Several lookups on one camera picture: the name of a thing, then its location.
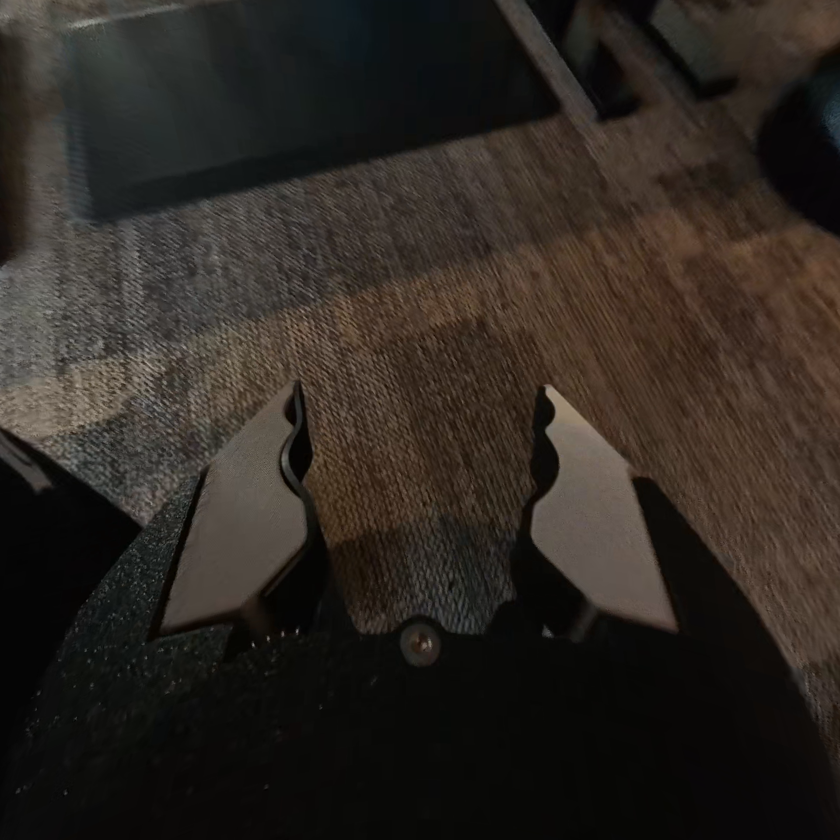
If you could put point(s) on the dark round object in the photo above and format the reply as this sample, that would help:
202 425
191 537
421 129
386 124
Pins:
807 145

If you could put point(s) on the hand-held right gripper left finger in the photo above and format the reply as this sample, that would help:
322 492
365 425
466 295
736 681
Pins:
243 525

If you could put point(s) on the dark floor mat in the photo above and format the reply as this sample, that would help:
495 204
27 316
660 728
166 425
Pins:
302 92

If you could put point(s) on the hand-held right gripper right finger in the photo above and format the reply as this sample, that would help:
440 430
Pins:
597 525

